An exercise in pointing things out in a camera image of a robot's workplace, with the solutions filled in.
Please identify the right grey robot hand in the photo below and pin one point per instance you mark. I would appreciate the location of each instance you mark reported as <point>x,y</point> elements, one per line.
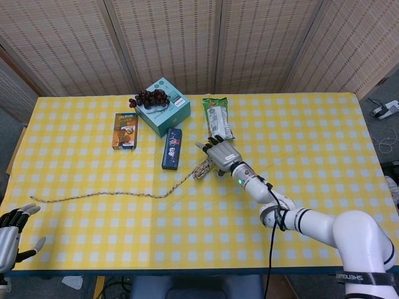
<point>224,155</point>

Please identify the dark blue long box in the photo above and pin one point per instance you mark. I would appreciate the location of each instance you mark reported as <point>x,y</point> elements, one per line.
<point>172,149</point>

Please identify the dark red grape bunch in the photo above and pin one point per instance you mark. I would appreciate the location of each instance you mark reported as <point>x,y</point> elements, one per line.
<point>152,98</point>

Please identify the teal cardboard box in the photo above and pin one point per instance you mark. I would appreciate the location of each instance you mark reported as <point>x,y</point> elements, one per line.
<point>165,121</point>

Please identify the white crumpled paper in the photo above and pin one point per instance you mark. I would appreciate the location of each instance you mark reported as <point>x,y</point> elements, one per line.
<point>73,281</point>

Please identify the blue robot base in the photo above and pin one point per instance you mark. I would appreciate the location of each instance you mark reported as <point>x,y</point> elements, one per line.
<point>193,288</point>

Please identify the white grey shoe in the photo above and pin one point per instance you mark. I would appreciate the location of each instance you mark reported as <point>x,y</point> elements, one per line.
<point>393,190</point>

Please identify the orange brown flat box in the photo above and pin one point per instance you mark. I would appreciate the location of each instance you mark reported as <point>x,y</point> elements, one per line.
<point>124,132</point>

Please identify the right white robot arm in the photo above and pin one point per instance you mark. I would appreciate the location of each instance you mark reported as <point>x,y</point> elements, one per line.
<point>311,221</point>

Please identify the yellow white checked tablecloth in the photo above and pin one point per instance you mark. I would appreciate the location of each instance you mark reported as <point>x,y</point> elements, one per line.
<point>124,224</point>

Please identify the green snack bag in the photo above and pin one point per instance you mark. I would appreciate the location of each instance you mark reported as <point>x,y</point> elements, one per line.
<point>218,118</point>

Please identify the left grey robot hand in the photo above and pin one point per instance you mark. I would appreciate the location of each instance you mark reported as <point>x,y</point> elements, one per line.
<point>7,240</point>

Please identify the white power strip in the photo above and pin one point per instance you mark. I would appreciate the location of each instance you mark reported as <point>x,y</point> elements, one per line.
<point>385,110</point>

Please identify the woven bamboo folding screen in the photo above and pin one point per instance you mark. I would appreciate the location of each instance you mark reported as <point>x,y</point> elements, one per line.
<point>174,40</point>

